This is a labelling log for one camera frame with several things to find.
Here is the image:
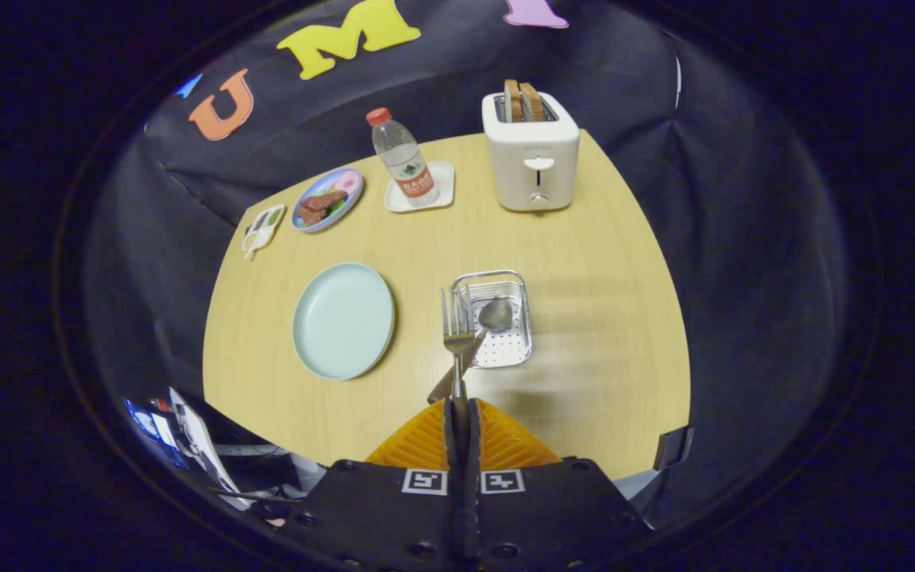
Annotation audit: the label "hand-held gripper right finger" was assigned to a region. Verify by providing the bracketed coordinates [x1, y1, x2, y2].
[464, 397, 654, 572]

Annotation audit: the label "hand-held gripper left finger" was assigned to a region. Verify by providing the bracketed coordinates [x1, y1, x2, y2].
[271, 397, 465, 572]

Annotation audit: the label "metal fork wooden handle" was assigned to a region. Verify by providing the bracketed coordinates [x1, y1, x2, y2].
[439, 287, 478, 406]

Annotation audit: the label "metal spoon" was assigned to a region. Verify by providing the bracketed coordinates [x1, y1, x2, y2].
[427, 297, 515, 404]

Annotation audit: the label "black table clamp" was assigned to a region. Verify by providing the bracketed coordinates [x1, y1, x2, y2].
[653, 426, 697, 471]

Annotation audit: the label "light green plate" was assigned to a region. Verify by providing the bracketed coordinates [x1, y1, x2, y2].
[291, 262, 396, 381]

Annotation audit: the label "small white divided dish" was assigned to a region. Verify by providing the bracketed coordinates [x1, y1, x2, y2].
[241, 203, 287, 260]

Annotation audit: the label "brown meat pieces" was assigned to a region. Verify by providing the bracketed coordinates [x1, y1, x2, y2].
[296, 189, 349, 226]

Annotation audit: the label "white square coaster tray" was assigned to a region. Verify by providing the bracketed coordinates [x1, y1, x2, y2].
[384, 160, 456, 214]

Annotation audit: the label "blue printed plate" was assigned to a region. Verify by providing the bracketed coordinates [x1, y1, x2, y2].
[291, 167, 365, 234]

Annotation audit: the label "clear red-capped water bottle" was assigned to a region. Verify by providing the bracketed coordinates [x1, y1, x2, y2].
[365, 107, 440, 208]

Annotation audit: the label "white toaster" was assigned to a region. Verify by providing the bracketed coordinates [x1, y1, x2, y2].
[481, 90, 581, 213]

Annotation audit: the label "metal wire basket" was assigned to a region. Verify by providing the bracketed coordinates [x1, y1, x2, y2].
[450, 269, 534, 369]

